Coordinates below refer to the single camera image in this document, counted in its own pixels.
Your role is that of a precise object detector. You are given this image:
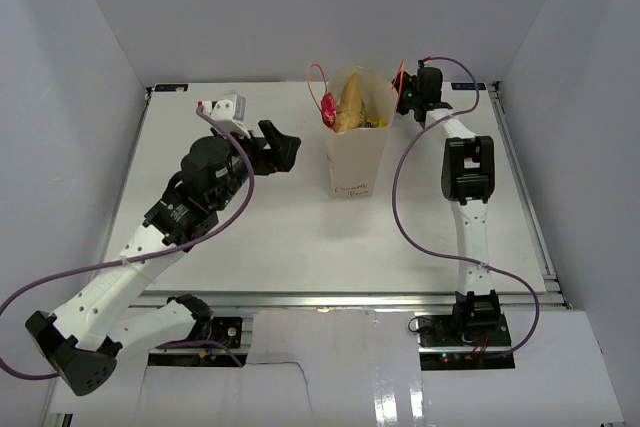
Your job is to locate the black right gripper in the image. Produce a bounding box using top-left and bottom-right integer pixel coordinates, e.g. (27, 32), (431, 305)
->
(377, 71), (424, 116)

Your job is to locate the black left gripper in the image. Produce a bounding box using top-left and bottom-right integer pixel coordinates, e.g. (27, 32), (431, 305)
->
(212, 120), (301, 211)

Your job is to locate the red snack packet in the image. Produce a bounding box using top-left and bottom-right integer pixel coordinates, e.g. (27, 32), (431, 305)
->
(320, 92), (337, 129)

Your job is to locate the brown kraft chips bag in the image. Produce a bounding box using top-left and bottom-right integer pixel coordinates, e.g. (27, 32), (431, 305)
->
(333, 73), (365, 133)

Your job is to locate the yellow snack bar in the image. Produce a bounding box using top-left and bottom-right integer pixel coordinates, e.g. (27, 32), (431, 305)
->
(362, 119), (387, 129)

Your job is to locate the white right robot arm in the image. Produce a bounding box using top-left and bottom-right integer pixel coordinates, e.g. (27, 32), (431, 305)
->
(393, 60), (501, 346)

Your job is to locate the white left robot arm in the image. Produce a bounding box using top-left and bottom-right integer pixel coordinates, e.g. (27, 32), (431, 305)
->
(25, 120), (301, 397)

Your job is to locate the beige paper gift bag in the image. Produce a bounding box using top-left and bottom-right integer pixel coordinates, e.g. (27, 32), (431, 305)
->
(307, 63), (399, 199)

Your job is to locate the black table corner label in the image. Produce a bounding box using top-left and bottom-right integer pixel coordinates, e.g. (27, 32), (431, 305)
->
(451, 82), (486, 91)

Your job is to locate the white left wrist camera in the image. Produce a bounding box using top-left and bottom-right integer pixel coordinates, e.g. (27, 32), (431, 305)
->
(197, 93), (249, 137)

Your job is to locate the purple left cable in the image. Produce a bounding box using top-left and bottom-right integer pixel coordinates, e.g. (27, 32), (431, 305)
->
(0, 106), (255, 381)

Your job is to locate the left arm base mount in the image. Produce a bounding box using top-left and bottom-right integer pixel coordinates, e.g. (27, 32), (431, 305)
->
(147, 316), (247, 368)

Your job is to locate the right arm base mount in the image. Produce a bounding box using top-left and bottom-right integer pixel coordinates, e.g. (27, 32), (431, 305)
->
(407, 315), (516, 372)

